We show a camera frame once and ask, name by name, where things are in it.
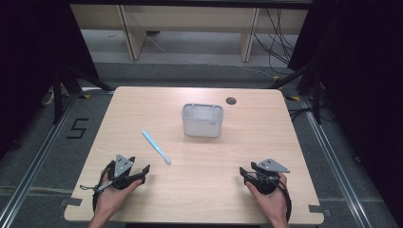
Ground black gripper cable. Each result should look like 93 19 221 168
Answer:
91 161 117 214
277 180 293 222

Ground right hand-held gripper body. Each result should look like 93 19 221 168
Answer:
243 158 291 196

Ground white plastic container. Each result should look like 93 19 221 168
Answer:
181 103 225 139

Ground metal floor rail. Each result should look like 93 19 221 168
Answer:
0 94 80 228
299 95 373 228

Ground beige wooden desk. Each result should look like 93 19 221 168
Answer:
69 4 309 63

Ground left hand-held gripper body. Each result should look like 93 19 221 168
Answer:
106 154 146 191

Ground grey tape piece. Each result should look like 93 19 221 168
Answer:
308 204 333 218
59 197 84 207

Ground black metal stand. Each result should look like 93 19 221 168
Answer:
266 61 323 125
51 63 116 125

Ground light blue toothbrush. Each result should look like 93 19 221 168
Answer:
141 129 172 165

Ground black floor cable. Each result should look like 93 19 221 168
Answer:
287 106 316 123

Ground grey gripper strap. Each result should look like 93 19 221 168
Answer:
79 180 114 194

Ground person's left hand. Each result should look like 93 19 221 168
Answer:
94 172 144 220

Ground person's right hand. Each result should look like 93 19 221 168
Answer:
245 172 289 222

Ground black curtain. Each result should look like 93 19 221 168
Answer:
0 0 100 160
287 0 403 219

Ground black hanging cables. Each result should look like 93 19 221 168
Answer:
253 9 298 76

